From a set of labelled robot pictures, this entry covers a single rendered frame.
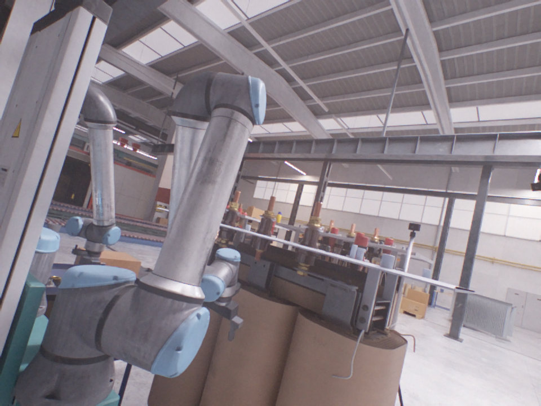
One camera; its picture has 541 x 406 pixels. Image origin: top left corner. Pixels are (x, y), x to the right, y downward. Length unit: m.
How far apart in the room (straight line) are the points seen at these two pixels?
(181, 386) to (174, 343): 1.29
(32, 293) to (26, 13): 11.42
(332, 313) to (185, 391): 1.00
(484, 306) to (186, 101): 12.76
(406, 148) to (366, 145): 1.28
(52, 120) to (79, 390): 0.56
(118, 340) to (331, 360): 0.82
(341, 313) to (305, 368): 0.26
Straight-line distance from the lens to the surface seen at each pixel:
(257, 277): 1.48
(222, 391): 1.63
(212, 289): 0.93
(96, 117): 1.29
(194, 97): 0.82
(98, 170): 1.34
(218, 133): 0.72
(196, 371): 1.86
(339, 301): 1.25
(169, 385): 1.97
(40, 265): 1.16
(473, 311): 13.06
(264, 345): 1.46
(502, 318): 13.12
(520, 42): 15.66
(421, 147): 9.98
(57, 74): 0.79
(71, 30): 0.82
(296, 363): 1.34
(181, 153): 0.86
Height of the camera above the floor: 1.37
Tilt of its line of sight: 4 degrees up
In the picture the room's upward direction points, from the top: 15 degrees clockwise
